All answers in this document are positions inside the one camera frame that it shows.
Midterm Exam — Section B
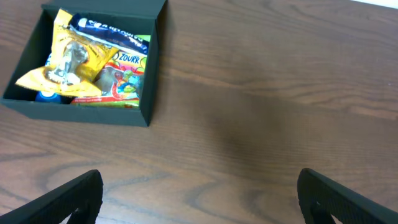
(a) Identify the Haribo gummy bag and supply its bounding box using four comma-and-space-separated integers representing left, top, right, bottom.
71, 41, 148, 108

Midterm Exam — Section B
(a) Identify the blue Oreo cookie pack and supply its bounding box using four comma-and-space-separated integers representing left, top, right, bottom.
35, 91, 62, 104

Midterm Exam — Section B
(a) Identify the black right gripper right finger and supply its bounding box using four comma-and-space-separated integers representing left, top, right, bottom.
297, 168, 397, 224

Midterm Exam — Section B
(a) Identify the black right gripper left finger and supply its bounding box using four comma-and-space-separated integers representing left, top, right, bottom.
1, 169, 103, 224

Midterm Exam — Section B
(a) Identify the yellow snack bag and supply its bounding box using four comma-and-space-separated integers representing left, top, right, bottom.
16, 9, 119, 97

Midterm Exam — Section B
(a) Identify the dark green box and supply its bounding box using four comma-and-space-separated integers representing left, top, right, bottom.
1, 0, 166, 127

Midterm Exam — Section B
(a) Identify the blue Dairy Milk chocolate bar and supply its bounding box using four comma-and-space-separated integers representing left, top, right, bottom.
69, 14, 149, 55

